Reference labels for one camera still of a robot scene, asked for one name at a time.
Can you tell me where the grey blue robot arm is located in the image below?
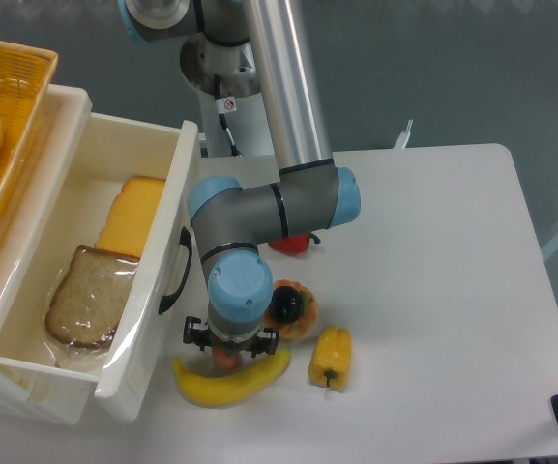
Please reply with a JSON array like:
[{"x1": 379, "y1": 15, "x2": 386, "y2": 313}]
[{"x1": 119, "y1": 1, "x2": 361, "y2": 355}]

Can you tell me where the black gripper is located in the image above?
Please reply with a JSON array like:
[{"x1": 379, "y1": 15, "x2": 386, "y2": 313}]
[{"x1": 183, "y1": 316, "x2": 279, "y2": 358}]

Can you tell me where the brown egg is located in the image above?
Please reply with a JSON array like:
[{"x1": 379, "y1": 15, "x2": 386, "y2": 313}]
[{"x1": 211, "y1": 347, "x2": 242, "y2": 372}]

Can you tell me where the black drawer handle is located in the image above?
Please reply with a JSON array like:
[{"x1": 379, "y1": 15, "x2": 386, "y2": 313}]
[{"x1": 158, "y1": 226, "x2": 192, "y2": 315}]

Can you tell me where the yellow bell pepper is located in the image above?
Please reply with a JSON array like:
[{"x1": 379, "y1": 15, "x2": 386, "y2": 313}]
[{"x1": 308, "y1": 326, "x2": 352, "y2": 392}]

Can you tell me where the white plastic drawer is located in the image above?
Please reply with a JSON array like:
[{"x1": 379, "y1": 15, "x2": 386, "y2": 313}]
[{"x1": 0, "y1": 86, "x2": 200, "y2": 424}]

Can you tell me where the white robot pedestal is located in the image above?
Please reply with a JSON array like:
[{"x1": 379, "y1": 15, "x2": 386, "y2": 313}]
[{"x1": 180, "y1": 34, "x2": 274, "y2": 158}]

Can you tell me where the yellow banana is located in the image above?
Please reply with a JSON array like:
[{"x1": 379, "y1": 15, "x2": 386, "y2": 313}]
[{"x1": 171, "y1": 349, "x2": 291, "y2": 408}]

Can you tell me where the red bell pepper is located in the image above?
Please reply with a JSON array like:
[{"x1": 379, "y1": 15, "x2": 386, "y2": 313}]
[{"x1": 268, "y1": 232, "x2": 321, "y2": 255}]

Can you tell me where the toy pizza with olive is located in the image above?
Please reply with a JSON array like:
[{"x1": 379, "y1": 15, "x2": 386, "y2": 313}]
[{"x1": 263, "y1": 279, "x2": 319, "y2": 342}]

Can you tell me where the brown bread slice in wrap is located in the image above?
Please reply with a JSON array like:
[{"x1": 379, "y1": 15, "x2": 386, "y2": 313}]
[{"x1": 44, "y1": 246, "x2": 139, "y2": 349}]

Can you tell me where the black cable on pedestal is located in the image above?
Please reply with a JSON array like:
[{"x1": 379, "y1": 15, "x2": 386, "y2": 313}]
[{"x1": 212, "y1": 74, "x2": 241, "y2": 157}]

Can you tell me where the white drawer cabinet housing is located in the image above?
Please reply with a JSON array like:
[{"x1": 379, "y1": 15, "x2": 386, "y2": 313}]
[{"x1": 0, "y1": 366, "x2": 92, "y2": 424}]

